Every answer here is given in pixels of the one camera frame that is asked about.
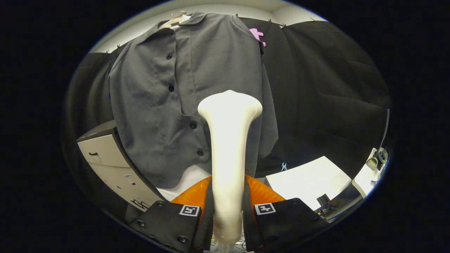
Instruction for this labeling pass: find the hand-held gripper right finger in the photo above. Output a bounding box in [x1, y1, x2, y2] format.
[244, 175, 329, 252]

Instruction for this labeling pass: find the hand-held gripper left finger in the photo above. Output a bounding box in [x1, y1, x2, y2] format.
[128, 176, 214, 253]

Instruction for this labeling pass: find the white garment steamer head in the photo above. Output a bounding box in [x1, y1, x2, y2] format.
[198, 90, 263, 245]

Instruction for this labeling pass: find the grey button shirt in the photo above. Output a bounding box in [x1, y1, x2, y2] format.
[109, 12, 279, 189]

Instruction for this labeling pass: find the white side table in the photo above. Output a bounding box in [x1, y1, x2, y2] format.
[265, 156, 352, 211]

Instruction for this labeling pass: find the grey drawer cabinet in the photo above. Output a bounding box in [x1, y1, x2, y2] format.
[77, 120, 166, 213]

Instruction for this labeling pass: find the thin black pole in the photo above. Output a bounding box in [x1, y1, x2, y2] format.
[378, 109, 390, 151]

